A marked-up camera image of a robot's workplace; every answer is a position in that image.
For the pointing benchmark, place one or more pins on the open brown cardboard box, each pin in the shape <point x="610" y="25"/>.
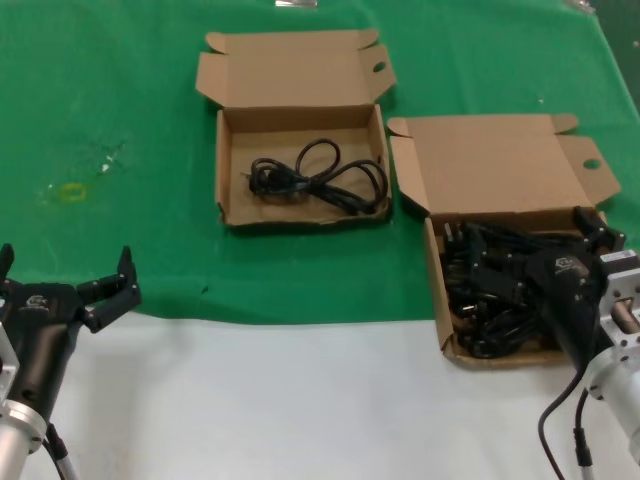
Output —
<point x="300" y="110"/>
<point x="495" y="165"/>

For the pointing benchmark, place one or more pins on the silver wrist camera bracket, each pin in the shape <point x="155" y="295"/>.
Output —
<point x="6" y="370"/>
<point x="625" y="280"/>

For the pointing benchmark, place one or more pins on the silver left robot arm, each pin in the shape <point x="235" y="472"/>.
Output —
<point x="15" y="440"/>

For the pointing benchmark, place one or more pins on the small grey clutter piece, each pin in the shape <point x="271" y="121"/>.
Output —
<point x="582" y="5"/>

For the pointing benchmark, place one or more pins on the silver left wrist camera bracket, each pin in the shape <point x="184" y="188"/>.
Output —
<point x="6" y="370"/>

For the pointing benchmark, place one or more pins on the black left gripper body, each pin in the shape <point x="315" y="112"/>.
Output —
<point x="40" y="340"/>

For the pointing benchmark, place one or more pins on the silver metal strip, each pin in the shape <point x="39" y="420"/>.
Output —
<point x="295" y="3"/>

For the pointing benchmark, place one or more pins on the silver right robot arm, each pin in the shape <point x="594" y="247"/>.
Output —
<point x="620" y="395"/>

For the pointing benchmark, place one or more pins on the green table cloth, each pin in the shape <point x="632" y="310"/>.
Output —
<point x="125" y="75"/>

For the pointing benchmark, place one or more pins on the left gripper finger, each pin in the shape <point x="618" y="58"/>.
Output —
<point x="112" y="300"/>
<point x="5" y="260"/>

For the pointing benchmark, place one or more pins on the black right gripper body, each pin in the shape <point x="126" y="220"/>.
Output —
<point x="570" y="295"/>

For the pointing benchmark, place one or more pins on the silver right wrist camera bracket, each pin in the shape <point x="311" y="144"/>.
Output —
<point x="625" y="280"/>

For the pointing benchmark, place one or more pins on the yellow tape square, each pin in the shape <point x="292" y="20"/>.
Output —
<point x="62" y="192"/>

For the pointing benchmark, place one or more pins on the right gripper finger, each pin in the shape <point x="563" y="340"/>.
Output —
<point x="500" y="277"/>
<point x="600" y="232"/>

